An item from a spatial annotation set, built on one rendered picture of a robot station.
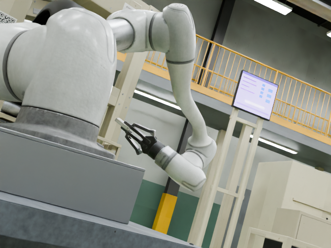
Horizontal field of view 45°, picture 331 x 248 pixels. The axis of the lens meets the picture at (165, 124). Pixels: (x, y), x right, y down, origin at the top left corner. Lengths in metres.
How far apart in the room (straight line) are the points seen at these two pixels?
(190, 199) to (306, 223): 6.34
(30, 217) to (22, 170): 0.13
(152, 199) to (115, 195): 10.51
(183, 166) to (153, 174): 9.68
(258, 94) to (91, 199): 5.08
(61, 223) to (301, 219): 5.16
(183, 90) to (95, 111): 0.69
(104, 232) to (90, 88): 0.28
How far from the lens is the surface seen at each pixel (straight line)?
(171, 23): 1.31
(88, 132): 0.75
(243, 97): 5.56
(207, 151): 1.65
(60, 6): 1.79
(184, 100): 1.43
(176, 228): 11.52
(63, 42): 0.76
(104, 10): 2.29
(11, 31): 0.87
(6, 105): 1.66
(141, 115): 11.27
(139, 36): 1.32
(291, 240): 3.23
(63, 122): 0.72
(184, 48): 1.33
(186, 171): 1.55
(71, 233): 0.55
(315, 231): 5.74
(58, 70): 0.74
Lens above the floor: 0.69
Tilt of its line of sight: 12 degrees up
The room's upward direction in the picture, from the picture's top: 18 degrees clockwise
